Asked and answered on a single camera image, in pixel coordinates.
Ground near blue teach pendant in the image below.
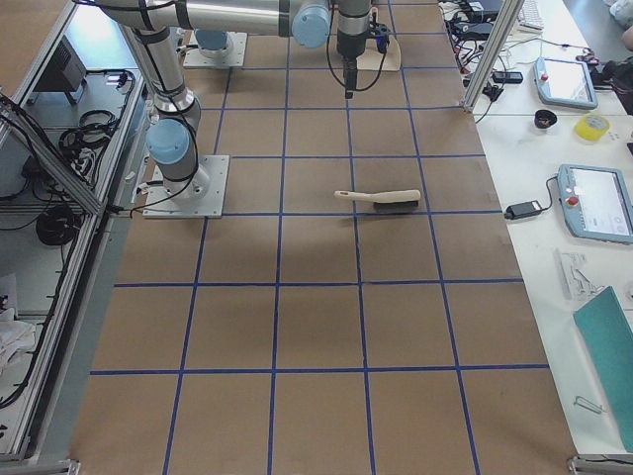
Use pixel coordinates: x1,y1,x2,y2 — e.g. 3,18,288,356
557,164,632,244

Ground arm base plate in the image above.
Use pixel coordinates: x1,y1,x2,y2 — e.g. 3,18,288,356
183,30,247,69
142,155,229,219

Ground far blue teach pendant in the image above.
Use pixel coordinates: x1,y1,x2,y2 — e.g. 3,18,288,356
533,56,597,110

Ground beige hand brush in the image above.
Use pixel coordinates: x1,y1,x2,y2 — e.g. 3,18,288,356
333,189,421,213

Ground yellow tape roll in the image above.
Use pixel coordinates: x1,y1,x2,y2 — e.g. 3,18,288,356
574,113,610,143

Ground teal folder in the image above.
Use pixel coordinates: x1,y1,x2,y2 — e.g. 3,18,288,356
574,287,632,452

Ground beige plastic dustpan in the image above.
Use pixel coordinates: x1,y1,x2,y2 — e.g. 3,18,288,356
357,37,402,71

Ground blue teach pendant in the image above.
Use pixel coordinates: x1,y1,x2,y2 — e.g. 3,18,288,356
557,164,632,244
533,56,597,110

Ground black power adapter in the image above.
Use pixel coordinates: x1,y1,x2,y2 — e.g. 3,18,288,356
503,200,545,221

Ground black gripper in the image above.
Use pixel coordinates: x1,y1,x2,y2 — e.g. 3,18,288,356
367,21,391,53
342,56,358,99

